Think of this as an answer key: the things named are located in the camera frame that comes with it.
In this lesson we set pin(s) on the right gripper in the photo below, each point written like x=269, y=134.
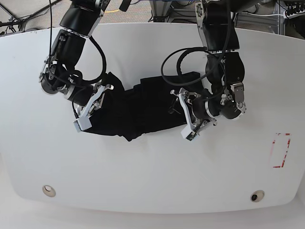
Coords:
x=95, y=101

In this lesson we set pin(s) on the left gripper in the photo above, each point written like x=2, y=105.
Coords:
x=199, y=113

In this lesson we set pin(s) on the black T-shirt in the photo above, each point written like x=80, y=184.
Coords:
x=147, y=107

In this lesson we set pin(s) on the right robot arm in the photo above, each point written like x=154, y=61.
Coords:
x=59, y=73

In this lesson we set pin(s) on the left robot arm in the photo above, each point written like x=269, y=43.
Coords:
x=220, y=91

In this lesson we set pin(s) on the left table grommet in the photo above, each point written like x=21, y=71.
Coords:
x=49, y=191

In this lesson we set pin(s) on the table grommet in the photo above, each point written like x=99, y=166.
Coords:
x=49, y=191
x=257, y=196

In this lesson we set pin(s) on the red tape rectangle marking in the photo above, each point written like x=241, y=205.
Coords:
x=279, y=150

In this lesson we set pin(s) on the right table grommet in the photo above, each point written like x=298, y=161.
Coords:
x=257, y=196

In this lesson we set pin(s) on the white power strip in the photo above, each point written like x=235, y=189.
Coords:
x=294, y=12

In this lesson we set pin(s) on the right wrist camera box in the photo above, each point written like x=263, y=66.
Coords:
x=82, y=123

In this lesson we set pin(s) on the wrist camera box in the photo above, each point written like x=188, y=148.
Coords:
x=189, y=134
x=82, y=123

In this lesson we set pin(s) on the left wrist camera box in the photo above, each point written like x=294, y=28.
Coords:
x=189, y=134

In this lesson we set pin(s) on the aluminium table leg frame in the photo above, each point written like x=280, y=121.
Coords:
x=161, y=11

